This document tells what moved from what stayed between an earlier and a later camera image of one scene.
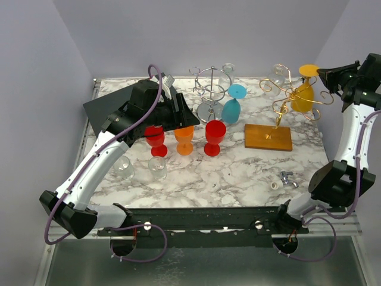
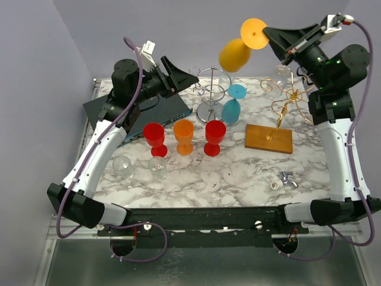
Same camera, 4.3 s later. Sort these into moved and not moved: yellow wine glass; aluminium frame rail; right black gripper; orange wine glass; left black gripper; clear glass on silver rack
Moved: left black gripper; yellow wine glass; right black gripper
Not moved: clear glass on silver rack; aluminium frame rail; orange wine glass
